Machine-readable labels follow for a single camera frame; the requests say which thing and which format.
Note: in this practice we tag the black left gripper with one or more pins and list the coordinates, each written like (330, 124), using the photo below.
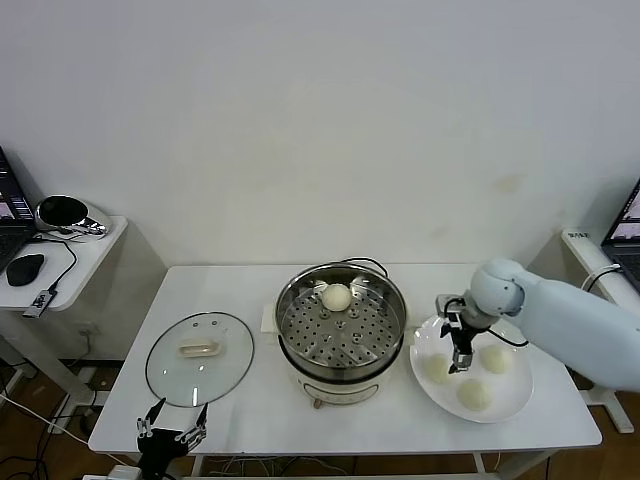
(160, 445)

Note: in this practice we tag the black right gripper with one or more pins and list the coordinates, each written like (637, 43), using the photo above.
(465, 337)

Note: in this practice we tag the white steamed baozi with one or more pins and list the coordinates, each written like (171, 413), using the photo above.
(436, 370)
(335, 296)
(495, 359)
(476, 395)

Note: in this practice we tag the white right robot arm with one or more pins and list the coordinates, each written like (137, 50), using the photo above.
(575, 315)

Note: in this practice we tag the steel steamer basket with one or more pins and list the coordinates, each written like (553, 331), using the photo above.
(390, 305)

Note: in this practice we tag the large white plate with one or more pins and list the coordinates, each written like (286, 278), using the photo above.
(510, 395)

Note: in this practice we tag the round glass pot lid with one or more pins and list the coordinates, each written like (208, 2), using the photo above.
(225, 360)

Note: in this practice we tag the white electric cooker base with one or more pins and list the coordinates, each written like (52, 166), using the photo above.
(340, 387)

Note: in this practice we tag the white side table with label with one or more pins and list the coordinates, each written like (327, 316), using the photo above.
(582, 255)

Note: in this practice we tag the small white printed label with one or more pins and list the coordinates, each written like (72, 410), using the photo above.
(578, 235)

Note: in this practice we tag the white side table with headset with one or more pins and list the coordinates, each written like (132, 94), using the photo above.
(95, 265)

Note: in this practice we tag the small grey usb hub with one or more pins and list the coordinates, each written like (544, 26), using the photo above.
(40, 302)

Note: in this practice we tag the black computer mouse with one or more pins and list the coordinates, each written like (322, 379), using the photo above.
(25, 270)

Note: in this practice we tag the chrome and black headset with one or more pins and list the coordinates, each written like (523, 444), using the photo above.
(62, 212)

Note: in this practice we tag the black laptop with dark screen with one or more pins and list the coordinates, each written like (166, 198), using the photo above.
(12, 210)

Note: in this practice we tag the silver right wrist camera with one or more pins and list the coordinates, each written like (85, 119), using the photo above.
(442, 302)

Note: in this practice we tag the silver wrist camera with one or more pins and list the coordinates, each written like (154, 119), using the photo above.
(442, 302)
(125, 472)

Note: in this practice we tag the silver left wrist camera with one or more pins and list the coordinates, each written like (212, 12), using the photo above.
(125, 472)

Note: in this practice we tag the white wall socket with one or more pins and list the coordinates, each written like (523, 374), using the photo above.
(87, 331)

